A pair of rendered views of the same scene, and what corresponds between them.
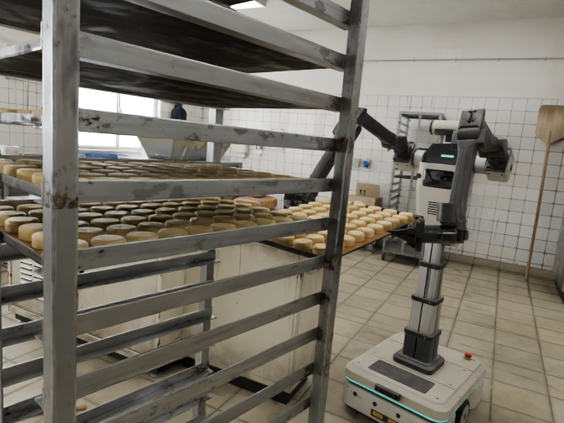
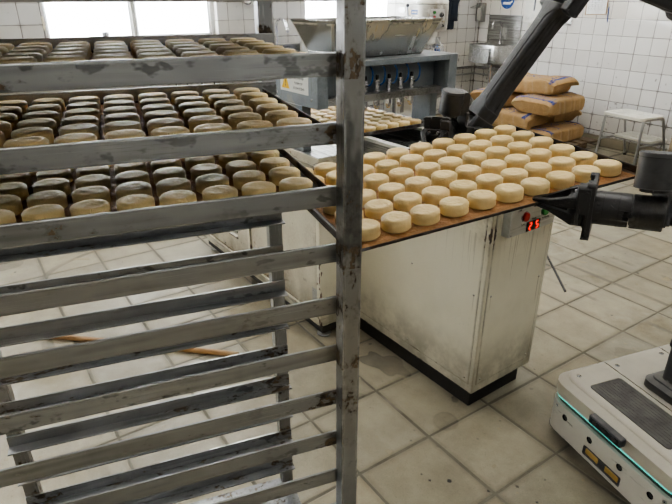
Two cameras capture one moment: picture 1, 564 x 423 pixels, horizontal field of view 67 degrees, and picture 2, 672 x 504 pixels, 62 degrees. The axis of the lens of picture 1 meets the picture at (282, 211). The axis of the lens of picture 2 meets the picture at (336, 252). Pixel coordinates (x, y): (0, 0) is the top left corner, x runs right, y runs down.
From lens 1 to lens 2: 57 cm
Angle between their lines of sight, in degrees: 32
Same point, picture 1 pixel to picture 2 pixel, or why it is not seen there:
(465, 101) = not seen: outside the picture
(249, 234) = (151, 217)
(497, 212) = not seen: outside the picture
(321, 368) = (340, 401)
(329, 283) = (340, 287)
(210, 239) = (72, 226)
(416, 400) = (649, 456)
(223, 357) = (397, 328)
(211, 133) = (29, 78)
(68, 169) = not seen: outside the picture
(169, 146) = (328, 39)
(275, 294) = (457, 259)
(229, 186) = (90, 152)
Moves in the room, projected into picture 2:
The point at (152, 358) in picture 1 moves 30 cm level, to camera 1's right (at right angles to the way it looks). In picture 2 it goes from (14, 365) to (188, 446)
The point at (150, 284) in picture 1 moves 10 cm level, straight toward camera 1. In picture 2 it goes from (310, 226) to (304, 236)
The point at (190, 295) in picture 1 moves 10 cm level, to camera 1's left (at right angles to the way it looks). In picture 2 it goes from (57, 295) to (9, 278)
